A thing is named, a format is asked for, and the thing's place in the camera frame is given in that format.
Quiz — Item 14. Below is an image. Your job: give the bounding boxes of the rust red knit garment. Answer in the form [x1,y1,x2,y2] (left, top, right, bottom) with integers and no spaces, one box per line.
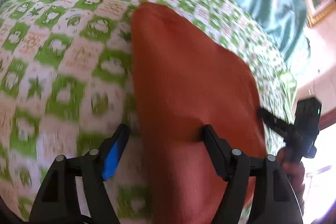
[131,2,266,223]

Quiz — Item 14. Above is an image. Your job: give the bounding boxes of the person's right hand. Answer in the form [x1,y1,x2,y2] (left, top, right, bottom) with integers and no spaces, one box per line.
[276,147,305,214]

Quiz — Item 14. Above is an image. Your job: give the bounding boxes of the green white patterned bedsheet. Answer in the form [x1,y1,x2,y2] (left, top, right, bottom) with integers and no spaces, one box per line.
[1,0,296,223]

